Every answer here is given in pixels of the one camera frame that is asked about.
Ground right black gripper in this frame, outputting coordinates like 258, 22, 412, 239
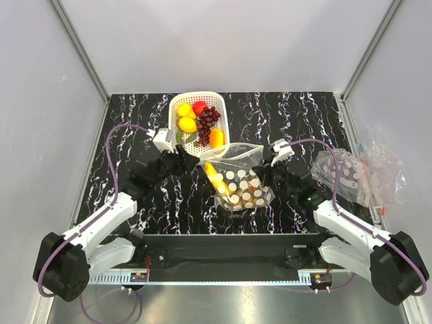
252, 155, 298, 199

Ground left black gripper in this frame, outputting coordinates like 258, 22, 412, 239
151, 145, 200, 187

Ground clear dotted zip bag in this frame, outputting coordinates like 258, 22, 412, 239
200, 142, 275, 212

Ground yellow banana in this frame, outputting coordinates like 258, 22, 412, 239
205, 162, 232, 195

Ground purple red grape bunch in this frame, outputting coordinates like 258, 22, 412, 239
197, 107, 221, 146

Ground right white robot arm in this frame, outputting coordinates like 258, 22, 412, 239
252, 162, 430, 306

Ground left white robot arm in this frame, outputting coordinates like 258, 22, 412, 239
32, 145, 200, 302

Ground pile of spare zip bags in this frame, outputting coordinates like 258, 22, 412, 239
310, 126, 410, 209

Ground green leaf pieces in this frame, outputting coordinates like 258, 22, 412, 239
175, 129, 196, 144

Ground orange yellow mango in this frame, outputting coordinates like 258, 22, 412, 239
209, 128, 225, 149

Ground upper yellow lemon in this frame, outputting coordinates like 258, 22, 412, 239
177, 103, 196, 119

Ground red strawberry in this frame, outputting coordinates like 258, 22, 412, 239
192, 101, 207, 115

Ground white plastic basket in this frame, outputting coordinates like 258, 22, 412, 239
168, 91, 230, 157

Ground right connector block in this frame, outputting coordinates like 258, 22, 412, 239
313, 273, 333, 285

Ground connector block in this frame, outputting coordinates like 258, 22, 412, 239
130, 272, 149, 283
313, 273, 333, 285

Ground left connector block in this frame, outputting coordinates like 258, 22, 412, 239
130, 272, 149, 283

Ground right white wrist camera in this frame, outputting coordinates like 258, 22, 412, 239
270, 138, 295, 166

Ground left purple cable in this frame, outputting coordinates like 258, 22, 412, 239
36, 123, 153, 321

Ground purple cable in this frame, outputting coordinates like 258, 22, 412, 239
286, 138, 427, 296
36, 123, 153, 321

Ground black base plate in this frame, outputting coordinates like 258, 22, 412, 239
118, 234, 329, 271

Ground aluminium frame rail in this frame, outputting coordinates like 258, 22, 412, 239
87, 244, 412, 286

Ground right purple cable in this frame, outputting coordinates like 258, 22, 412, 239
286, 138, 427, 296

